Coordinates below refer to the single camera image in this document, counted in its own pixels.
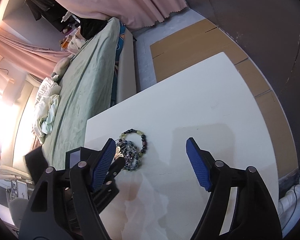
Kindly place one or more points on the black jewelry box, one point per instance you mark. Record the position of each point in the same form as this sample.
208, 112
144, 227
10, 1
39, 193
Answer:
37, 164

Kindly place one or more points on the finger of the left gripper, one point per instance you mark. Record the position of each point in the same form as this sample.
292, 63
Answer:
114, 169

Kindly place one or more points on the cream crumpled blanket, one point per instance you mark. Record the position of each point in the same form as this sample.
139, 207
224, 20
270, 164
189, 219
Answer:
45, 108

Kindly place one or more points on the black clothing pile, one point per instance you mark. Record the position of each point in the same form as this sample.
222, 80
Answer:
91, 27

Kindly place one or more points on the flattened cardboard sheet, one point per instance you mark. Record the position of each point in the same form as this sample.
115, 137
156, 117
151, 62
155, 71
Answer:
223, 100

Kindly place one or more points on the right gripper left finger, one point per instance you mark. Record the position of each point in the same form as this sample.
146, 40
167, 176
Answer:
46, 216

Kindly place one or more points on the beige bed frame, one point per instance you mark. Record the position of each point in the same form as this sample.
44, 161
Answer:
126, 79

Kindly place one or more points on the pink window curtain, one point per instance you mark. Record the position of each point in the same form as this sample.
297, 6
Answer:
38, 61

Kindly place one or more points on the green bed sheet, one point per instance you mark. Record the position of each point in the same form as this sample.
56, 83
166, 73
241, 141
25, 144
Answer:
85, 92

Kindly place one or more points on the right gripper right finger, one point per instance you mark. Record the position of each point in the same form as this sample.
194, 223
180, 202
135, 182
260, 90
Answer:
255, 215

